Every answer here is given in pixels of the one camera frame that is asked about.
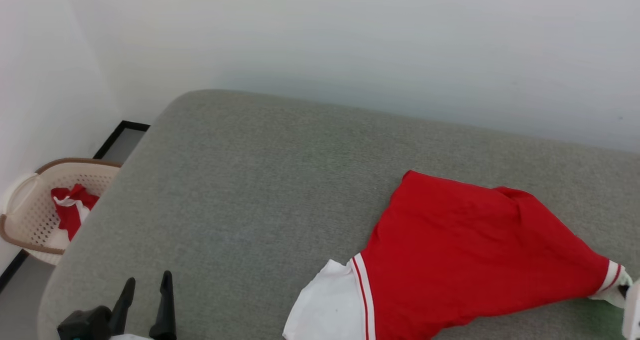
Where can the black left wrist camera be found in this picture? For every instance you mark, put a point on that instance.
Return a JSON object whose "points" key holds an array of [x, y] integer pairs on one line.
{"points": [[85, 325]]}

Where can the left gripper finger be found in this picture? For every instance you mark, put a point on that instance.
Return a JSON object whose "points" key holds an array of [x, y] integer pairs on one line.
{"points": [[165, 310], [124, 305]]}

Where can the cream perforated laundry basket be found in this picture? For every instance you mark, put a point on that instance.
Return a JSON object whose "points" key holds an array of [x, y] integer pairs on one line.
{"points": [[30, 215]]}

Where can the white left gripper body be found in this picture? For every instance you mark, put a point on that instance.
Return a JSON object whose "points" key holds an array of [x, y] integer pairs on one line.
{"points": [[127, 337]]}

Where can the red garment with white trim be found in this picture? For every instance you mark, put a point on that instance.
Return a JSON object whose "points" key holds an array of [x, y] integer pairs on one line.
{"points": [[72, 210]]}

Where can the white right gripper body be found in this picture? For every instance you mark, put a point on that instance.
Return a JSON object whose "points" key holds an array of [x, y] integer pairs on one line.
{"points": [[633, 315]]}

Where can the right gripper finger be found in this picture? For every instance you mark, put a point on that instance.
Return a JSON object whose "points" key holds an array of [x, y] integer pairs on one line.
{"points": [[624, 291]]}

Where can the red and white basketball jersey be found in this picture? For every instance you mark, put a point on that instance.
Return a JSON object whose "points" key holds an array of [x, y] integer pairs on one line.
{"points": [[475, 250]]}

